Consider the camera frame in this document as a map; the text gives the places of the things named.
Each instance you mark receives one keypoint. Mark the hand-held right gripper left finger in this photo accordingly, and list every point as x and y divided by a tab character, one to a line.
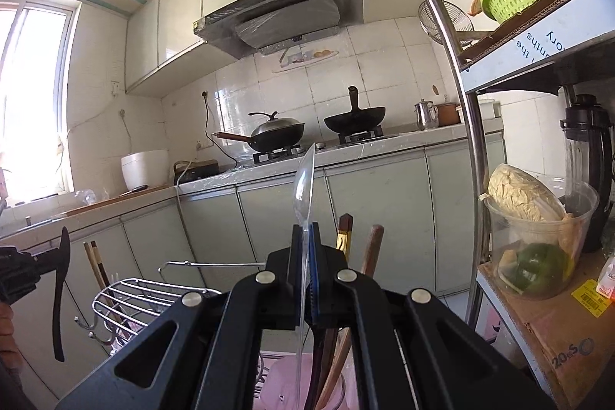
281	290

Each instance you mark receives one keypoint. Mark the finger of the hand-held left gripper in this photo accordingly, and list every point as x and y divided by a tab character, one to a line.
47	258

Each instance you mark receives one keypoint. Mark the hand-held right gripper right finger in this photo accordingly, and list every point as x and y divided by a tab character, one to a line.
314	275

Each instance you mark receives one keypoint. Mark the black plastic spoon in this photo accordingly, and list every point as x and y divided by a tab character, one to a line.
58	318

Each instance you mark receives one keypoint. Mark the clear plastic spoon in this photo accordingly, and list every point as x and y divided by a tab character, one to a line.
305	194

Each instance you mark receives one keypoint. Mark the pink utensil holder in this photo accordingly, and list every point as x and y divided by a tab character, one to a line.
281	386

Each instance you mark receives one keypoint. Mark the person's left hand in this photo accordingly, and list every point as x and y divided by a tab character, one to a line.
5	323

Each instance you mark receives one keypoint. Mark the brown chopstick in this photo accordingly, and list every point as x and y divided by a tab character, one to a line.
95	268
102	268

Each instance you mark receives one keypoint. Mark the dark utensil with gold band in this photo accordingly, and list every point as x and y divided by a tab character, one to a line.
346	237

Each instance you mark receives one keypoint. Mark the clear plastic bag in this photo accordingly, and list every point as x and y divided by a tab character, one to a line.
86	196

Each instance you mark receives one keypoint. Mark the wooden cutting board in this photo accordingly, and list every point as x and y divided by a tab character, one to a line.
120	201

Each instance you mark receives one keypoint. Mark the pale green lower cabinets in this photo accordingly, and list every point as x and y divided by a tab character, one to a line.
384	198

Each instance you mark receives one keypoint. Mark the black knife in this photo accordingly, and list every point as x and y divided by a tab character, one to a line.
133	189

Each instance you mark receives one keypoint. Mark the gas stove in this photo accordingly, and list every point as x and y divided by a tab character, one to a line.
317	145

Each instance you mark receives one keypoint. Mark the white rice cooker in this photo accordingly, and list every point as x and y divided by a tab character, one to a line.
145	170

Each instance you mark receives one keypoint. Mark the black countertop appliance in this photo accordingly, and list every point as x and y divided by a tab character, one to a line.
199	170

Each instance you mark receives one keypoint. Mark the glass wok lid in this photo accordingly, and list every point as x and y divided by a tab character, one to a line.
276	124

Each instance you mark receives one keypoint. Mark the window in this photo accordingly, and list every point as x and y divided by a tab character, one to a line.
33	102

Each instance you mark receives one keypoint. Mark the black wok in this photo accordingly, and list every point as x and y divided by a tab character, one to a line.
358	117

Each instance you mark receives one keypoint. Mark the clear plastic container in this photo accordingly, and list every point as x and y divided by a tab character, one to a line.
502	237

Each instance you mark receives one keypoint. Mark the metal kettle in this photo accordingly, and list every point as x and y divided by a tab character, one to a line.
425	116

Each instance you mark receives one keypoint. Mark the brown pot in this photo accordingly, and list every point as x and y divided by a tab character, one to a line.
448	114

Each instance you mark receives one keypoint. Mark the napa cabbage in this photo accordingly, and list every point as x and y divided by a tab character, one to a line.
521	194

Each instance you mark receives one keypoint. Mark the metal shelf unit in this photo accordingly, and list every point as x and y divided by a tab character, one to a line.
468	112

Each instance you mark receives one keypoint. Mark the green bell pepper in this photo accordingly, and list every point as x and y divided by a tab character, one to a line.
540	268

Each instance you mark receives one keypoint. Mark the white storage box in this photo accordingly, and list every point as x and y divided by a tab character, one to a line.
487	109

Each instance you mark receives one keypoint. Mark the cardboard box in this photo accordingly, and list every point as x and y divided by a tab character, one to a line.
552	338

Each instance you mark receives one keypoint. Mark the range hood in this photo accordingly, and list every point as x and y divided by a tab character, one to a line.
278	13

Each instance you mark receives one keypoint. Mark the orange white snack packet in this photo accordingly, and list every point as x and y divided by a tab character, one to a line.
608	280

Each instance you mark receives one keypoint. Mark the black blender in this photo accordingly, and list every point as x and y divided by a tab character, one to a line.
588	160

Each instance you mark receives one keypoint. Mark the cardboard shelf liner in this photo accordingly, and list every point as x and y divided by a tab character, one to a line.
543	30

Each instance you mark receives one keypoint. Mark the white wall switch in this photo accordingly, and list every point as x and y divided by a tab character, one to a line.
115	88

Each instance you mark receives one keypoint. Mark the fruit wall decal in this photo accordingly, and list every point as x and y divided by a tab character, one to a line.
305	59

